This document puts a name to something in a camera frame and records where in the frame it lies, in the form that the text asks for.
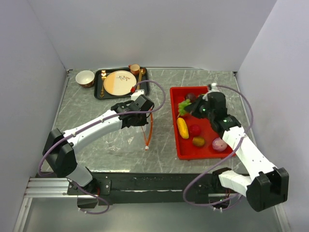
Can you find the yellow brown mango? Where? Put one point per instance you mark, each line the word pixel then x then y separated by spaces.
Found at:
pixel 198 141

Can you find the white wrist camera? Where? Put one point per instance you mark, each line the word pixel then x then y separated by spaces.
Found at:
pixel 137 93
pixel 211 88

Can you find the white orange bowl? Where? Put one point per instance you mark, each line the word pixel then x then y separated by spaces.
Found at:
pixel 85 78

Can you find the pink red peach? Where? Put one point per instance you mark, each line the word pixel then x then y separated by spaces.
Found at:
pixel 219 145

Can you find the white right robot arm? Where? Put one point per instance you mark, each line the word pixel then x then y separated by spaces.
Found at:
pixel 266 185

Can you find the gold fork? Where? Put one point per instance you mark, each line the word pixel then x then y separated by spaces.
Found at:
pixel 103 77

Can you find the orange cream plate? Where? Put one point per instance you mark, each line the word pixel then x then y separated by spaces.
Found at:
pixel 119 83

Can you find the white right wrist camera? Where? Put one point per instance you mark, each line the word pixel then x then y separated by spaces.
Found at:
pixel 211 88

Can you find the red plastic tray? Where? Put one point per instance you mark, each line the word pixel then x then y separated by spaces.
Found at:
pixel 185 148

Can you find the black serving tray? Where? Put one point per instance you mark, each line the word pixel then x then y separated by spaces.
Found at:
pixel 98 84

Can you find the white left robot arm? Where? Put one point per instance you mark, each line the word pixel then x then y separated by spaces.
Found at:
pixel 65 145

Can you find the dark purple plum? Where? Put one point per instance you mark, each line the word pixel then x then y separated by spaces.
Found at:
pixel 190 97

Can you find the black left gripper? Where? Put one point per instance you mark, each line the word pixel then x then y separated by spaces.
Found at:
pixel 143 122

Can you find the green grape bunch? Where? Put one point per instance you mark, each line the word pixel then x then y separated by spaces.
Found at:
pixel 181 107

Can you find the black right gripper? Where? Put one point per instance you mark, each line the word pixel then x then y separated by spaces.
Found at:
pixel 192 108

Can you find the gold spoon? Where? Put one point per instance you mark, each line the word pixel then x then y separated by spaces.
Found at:
pixel 142 72

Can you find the red apple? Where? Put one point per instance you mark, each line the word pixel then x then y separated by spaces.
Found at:
pixel 194 130

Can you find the clear zip bag orange zipper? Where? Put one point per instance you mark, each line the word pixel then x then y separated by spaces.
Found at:
pixel 134 138

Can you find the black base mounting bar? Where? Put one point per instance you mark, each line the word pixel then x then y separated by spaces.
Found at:
pixel 119 188

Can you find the small orange cup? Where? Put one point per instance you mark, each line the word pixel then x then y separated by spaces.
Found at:
pixel 134 69

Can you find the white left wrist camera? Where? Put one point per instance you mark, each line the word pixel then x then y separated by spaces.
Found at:
pixel 137 93

